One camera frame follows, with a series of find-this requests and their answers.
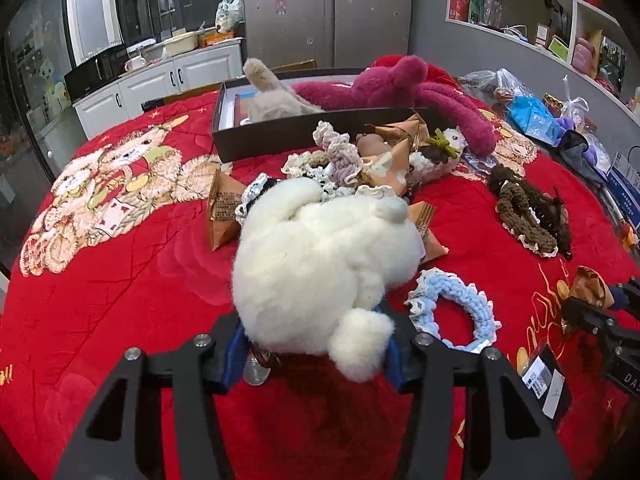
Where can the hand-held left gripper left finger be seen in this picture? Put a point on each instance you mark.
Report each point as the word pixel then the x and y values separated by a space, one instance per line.
pixel 234 360

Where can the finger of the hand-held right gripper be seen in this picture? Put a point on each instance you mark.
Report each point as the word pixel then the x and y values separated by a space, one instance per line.
pixel 585 312
pixel 627 295

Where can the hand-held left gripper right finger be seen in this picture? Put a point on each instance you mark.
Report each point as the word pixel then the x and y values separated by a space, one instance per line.
pixel 395 367

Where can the brown pyramid packet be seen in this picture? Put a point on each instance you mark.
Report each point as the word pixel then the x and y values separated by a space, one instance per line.
pixel 222 220
pixel 405 130
pixel 590 285
pixel 430 240

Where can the dark hair claw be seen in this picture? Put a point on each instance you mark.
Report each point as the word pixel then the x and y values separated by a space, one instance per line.
pixel 556 217

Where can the white plush toy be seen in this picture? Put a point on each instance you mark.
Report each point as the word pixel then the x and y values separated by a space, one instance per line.
pixel 320 270

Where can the black cardboard box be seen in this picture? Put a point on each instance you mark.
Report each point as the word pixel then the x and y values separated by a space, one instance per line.
pixel 280 135

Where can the black card with white label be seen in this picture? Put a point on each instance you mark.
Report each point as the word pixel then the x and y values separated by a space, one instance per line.
pixel 542 380

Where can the blue crochet scrunchie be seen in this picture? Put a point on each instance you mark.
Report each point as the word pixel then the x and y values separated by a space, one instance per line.
pixel 440 285

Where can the brown lace-trimmed scrunchie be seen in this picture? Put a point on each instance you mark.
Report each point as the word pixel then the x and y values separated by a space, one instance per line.
pixel 530 232

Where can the white and blue carton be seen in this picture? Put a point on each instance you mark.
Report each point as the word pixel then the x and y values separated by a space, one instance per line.
pixel 625 185

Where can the red printed blanket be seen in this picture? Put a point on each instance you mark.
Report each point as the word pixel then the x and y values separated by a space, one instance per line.
pixel 125 285

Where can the purple plush toy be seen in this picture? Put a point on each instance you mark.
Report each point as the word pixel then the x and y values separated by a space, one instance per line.
pixel 592 152

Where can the grey cloth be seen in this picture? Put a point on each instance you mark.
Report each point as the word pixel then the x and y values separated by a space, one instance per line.
pixel 580 155

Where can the black and white lace scrunchie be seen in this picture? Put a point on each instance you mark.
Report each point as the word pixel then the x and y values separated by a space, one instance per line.
pixel 252 192

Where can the orange patterned pyramid packet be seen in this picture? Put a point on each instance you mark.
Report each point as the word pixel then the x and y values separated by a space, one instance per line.
pixel 392 170

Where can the tied clear plastic bag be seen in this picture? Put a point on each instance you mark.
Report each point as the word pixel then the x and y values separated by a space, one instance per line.
pixel 572 105

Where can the blue plastic bag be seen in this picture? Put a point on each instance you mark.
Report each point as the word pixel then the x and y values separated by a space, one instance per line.
pixel 535 120

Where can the white scrunchie with green bow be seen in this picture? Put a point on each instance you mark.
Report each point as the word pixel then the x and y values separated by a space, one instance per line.
pixel 430 165

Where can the cream crochet scrunchie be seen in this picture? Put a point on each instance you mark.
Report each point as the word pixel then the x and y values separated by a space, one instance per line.
pixel 300 162

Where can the purple crochet scrunchie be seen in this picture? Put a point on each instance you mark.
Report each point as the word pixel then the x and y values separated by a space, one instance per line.
pixel 342 160

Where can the brown round pouch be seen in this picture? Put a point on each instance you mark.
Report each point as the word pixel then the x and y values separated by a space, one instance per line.
pixel 372 146

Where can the pink pouch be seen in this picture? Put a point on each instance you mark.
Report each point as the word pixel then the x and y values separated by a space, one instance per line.
pixel 582 55

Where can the green card box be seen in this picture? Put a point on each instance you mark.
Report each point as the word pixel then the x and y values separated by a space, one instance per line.
pixel 559 47

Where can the beige plush toy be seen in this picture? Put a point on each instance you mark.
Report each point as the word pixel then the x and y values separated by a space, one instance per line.
pixel 280 100

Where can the magenta plush bear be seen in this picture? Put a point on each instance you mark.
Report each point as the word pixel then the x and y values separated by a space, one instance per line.
pixel 390 85

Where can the white kitchen cabinet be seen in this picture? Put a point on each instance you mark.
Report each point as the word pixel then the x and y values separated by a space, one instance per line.
pixel 150 85

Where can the white mug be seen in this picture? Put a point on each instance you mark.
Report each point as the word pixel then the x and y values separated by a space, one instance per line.
pixel 134 64

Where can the clear glass jars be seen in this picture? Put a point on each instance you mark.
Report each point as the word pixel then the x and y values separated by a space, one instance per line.
pixel 492 10

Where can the black microwave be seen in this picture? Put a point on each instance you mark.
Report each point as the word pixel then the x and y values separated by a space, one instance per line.
pixel 90 75

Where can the cream plastic basin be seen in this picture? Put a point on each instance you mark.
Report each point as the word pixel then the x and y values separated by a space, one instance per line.
pixel 182 44

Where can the green packet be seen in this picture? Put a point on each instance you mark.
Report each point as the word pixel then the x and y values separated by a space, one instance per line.
pixel 476 7

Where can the cartoon door sticker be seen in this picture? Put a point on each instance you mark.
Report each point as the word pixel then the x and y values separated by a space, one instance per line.
pixel 55 85

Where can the silver refrigerator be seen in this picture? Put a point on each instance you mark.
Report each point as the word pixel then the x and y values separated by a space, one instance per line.
pixel 300 30

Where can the plastic bag on counter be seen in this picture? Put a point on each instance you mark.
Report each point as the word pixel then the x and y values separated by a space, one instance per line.
pixel 230 15

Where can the white wall shelf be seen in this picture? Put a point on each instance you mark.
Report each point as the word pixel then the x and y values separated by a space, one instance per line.
pixel 525 45

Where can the small picture frame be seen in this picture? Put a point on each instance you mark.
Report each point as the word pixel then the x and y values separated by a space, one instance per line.
pixel 541 35

